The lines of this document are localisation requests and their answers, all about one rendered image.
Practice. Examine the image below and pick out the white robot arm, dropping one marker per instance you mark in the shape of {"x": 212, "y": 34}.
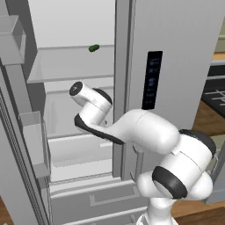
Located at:
{"x": 149, "y": 132}

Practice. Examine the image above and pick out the clear fridge crisper drawer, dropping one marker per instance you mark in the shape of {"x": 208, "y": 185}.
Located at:
{"x": 60, "y": 114}

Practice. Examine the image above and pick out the glass fridge shelf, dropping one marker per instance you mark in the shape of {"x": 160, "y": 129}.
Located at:
{"x": 67, "y": 66}

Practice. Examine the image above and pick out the grey fridge door, black panel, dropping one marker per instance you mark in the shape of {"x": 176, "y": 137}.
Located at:
{"x": 181, "y": 58}

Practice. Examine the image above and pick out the grey fridge body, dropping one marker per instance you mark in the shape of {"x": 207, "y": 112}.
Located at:
{"x": 73, "y": 23}

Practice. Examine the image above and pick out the grey open fridge door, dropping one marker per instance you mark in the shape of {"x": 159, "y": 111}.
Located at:
{"x": 11, "y": 164}

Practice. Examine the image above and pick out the small green pickle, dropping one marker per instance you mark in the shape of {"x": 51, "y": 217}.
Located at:
{"x": 94, "y": 48}

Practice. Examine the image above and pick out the large grey door bin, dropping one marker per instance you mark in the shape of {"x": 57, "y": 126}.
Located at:
{"x": 33, "y": 140}

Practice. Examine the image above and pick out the black hob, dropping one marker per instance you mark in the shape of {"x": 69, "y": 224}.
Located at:
{"x": 215, "y": 96}

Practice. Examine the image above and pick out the grey freezer drawer front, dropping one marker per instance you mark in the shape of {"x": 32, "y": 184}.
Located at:
{"x": 73, "y": 211}

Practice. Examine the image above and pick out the small grey door bin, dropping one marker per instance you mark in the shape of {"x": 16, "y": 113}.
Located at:
{"x": 10, "y": 41}

